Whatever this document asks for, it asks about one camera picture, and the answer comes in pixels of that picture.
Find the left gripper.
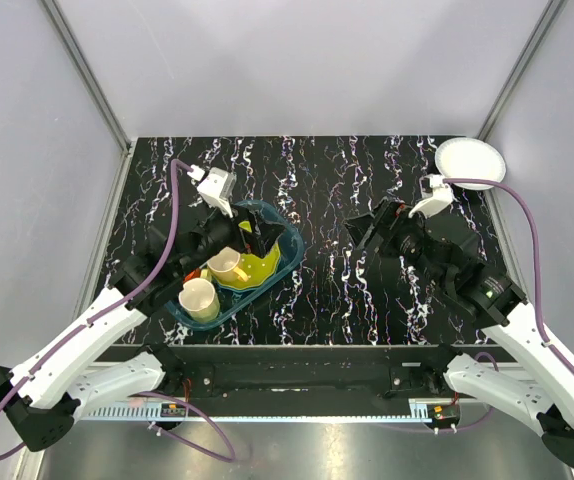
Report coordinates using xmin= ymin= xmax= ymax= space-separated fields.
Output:
xmin=177 ymin=197 xmax=286 ymax=278

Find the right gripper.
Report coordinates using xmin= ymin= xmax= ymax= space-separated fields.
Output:
xmin=341 ymin=196 xmax=450 ymax=290

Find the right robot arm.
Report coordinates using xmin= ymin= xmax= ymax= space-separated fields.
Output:
xmin=345 ymin=199 xmax=574 ymax=469

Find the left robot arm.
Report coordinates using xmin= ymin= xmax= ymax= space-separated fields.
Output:
xmin=0 ymin=201 xmax=289 ymax=452

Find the yellow-green dotted plate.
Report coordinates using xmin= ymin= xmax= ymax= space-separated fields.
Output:
xmin=213 ymin=243 xmax=281 ymax=291

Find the teal plastic tray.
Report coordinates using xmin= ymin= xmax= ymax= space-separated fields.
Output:
xmin=165 ymin=200 xmax=305 ymax=331

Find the orange object in tray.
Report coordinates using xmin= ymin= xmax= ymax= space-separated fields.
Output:
xmin=184 ymin=268 xmax=201 ymax=282

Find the pale yellow cup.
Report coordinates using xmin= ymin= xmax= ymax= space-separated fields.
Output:
xmin=178 ymin=278 xmax=220 ymax=323

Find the white paper plate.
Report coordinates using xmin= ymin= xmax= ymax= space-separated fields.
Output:
xmin=435 ymin=137 xmax=506 ymax=183

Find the yellow mug with handle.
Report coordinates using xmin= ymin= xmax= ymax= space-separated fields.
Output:
xmin=207 ymin=247 xmax=249 ymax=282

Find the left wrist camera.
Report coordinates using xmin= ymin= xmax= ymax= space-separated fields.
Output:
xmin=188 ymin=165 xmax=237 ymax=218

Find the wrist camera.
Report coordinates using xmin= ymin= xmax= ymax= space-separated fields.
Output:
xmin=188 ymin=165 xmax=237 ymax=218
xmin=409 ymin=174 xmax=454 ymax=219

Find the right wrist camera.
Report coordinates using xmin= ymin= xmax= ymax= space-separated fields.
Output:
xmin=409 ymin=174 xmax=454 ymax=219

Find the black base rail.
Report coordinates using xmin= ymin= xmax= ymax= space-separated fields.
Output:
xmin=105 ymin=344 xmax=453 ymax=419

